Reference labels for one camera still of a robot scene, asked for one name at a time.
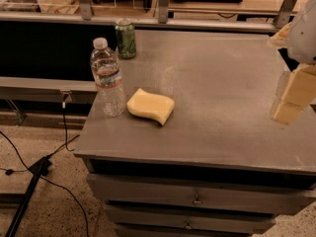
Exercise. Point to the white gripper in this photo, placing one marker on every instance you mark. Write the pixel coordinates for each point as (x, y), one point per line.
(304, 34)

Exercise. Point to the green soda can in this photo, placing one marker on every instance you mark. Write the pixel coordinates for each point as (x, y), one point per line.
(126, 38)

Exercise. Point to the yellow sponge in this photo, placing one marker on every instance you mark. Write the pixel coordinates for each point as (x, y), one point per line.
(150, 106)

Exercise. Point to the grey drawer cabinet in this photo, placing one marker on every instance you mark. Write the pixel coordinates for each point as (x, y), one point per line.
(220, 142)

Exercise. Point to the clear plastic water bottle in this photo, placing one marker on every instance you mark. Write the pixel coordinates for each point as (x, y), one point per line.
(106, 72)

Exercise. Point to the black floor bar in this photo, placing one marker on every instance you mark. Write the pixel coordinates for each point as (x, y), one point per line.
(40, 168)

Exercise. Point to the top drawer metal handle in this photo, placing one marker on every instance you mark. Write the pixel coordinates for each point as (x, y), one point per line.
(196, 201)

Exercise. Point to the drawer metal handle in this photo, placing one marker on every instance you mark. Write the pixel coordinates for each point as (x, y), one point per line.
(188, 226)
(196, 201)

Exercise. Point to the grey metal frame rail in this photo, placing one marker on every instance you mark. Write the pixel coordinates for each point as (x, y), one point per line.
(253, 16)

